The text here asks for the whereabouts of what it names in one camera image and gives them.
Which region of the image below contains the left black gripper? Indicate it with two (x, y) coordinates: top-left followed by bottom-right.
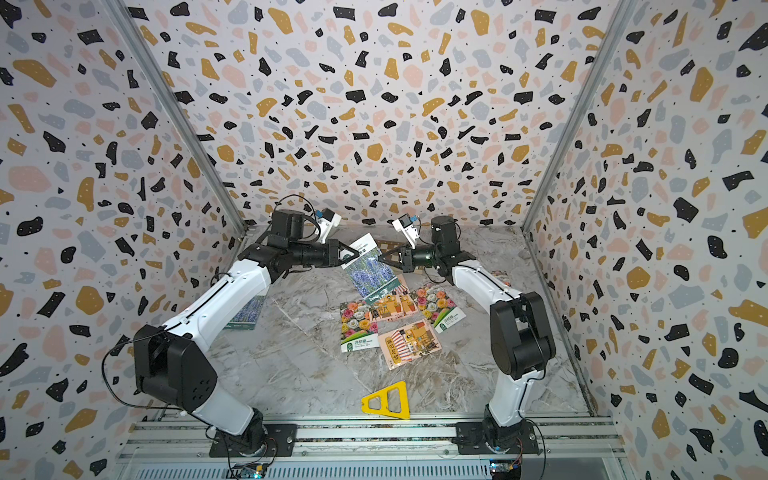
(290, 240), (361, 268)

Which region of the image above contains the lavender seed packet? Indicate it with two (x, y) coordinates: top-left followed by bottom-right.
(341, 234), (406, 305)
(225, 296), (266, 331)

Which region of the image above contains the colourful flower seed packet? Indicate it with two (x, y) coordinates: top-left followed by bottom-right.
(492, 270), (512, 287)
(339, 300), (380, 353)
(410, 284), (466, 333)

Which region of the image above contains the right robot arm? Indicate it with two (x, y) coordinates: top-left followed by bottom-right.
(378, 215), (556, 456)

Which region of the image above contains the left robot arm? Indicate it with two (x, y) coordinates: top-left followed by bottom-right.
(129, 209), (360, 457)

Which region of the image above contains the wooden chessboard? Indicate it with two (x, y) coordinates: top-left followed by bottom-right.
(375, 239), (403, 253)

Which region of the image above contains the yellow triangular plastic tool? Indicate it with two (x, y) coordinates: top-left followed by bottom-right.
(361, 381), (411, 420)

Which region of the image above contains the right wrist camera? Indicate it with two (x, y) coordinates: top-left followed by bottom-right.
(392, 214), (419, 248)

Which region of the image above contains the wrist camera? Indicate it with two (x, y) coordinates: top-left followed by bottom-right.
(316, 208), (341, 244)
(392, 214), (419, 248)

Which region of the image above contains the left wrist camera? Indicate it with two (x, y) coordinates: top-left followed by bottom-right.
(316, 208), (341, 244)

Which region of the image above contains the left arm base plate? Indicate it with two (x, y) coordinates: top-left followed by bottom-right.
(209, 423), (298, 460)

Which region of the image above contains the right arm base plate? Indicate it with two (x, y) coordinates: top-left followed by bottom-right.
(452, 419), (542, 455)

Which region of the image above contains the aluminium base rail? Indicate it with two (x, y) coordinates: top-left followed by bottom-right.
(113, 414), (634, 479)

